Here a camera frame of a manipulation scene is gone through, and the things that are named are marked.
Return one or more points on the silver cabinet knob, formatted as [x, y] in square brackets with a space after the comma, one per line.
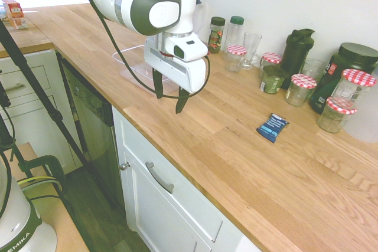
[125, 166]

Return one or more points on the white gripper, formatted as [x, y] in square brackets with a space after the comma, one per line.
[168, 70]

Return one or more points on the clear pitcher with blue lid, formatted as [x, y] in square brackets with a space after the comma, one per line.
[200, 19]

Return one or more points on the stainless steel dishwasher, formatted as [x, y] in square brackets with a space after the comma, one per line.
[94, 122]

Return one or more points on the clear drinking glass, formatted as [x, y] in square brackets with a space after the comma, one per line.
[314, 67]

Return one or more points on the white drawer cabinet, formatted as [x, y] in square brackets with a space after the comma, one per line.
[44, 72]

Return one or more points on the clear bottle with green lid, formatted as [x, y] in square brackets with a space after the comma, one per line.
[235, 33]

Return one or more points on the glass jar red checked lid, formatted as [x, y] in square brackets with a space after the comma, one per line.
[335, 117]
[299, 91]

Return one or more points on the orange and white carton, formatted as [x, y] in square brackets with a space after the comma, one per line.
[16, 13]

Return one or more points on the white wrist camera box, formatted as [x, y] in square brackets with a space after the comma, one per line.
[189, 48]

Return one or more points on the white robot base with lettering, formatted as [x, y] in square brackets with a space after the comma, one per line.
[20, 222]

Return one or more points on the white kitchen cabinet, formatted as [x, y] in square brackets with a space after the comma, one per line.
[165, 213]

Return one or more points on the large black protein tub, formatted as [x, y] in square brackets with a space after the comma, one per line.
[348, 57]

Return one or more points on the small jar red checked lid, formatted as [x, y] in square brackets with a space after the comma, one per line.
[270, 61]
[235, 57]

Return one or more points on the tall glass mug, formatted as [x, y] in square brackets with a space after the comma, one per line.
[251, 48]

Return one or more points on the large jar red checked lid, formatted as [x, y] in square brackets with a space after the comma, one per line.
[354, 86]

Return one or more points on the dark green clamp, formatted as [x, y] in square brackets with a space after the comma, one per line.
[53, 166]

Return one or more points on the green cup with dark lid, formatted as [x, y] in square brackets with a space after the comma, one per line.
[273, 81]

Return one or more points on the black camera tripod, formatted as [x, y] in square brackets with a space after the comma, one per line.
[35, 83]

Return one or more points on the spice jar with dark lid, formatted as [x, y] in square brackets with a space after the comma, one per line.
[216, 35]

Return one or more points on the black shaker bottle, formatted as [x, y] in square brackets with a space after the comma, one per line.
[296, 54]

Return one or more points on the clear plastic container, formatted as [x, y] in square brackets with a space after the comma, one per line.
[134, 69]

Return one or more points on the blue protein bar wrapper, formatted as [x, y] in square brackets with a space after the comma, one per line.
[273, 128]

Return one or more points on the silver drawer pull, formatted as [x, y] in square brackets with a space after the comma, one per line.
[14, 87]

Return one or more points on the wooden mounting board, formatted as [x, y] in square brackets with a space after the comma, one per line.
[59, 222]

